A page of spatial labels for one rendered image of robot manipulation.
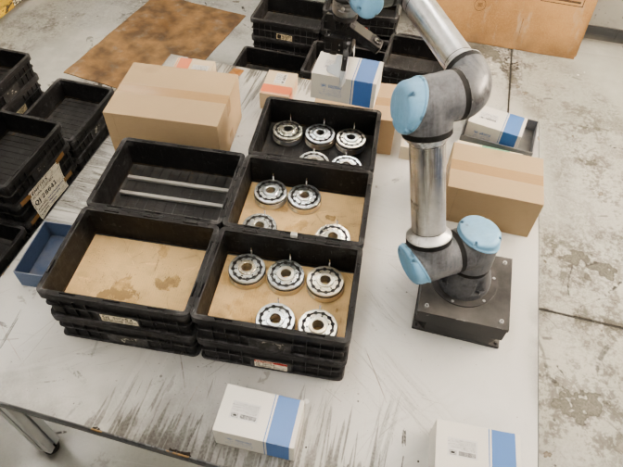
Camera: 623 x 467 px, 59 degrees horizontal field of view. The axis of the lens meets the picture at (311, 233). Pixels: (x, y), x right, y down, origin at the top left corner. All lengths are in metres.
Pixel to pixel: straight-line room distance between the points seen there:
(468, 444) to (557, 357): 1.23
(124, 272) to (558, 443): 1.72
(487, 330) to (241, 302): 0.68
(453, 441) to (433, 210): 0.55
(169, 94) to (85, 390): 1.03
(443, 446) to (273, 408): 0.41
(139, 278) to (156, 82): 0.81
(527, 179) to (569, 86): 2.18
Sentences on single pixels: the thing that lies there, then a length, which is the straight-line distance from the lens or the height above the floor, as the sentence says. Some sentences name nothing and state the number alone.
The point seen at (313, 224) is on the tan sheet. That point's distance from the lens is 1.68.
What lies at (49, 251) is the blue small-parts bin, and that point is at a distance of 1.93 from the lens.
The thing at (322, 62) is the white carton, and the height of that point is 1.13.
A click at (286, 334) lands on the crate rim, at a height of 0.93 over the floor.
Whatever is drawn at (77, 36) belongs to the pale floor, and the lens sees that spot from 4.31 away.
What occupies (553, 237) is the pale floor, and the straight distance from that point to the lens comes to 3.02.
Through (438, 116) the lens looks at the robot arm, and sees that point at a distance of 1.25.
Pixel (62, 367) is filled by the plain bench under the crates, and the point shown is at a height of 0.70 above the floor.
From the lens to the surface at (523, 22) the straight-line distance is 4.25.
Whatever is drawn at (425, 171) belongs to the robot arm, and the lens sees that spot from 1.31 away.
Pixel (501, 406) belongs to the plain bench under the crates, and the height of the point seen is 0.70.
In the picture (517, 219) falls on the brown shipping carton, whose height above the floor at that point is 0.78.
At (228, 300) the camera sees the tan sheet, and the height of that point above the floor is 0.83.
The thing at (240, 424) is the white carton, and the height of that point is 0.79.
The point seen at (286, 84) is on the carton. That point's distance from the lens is 2.30.
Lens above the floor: 2.11
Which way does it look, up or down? 51 degrees down
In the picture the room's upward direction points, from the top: 3 degrees clockwise
